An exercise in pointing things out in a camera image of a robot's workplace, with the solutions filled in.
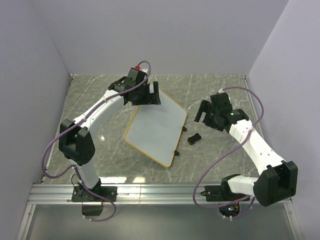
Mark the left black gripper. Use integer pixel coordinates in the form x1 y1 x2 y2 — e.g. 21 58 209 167
132 81 161 106

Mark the yellow framed whiteboard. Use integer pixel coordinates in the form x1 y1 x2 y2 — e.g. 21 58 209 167
123 89 187 168

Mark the yellow whiteboard eraser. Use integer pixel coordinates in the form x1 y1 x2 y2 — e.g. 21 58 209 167
187 133 202 145

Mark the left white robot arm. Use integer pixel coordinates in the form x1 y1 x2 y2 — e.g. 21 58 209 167
58 67 161 201

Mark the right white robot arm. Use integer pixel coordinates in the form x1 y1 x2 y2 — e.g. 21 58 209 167
194 92 298 207

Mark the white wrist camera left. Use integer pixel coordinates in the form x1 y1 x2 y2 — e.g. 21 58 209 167
134 65 149 75

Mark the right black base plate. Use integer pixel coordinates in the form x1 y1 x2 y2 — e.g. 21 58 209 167
200 184 250 202

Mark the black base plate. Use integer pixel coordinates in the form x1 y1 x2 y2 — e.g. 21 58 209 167
71 185 118 203
200 184 250 202

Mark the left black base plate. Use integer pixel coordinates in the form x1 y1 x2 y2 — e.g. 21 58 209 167
71 185 118 203

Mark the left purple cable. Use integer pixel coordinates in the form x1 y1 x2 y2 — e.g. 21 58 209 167
41 60 152 222

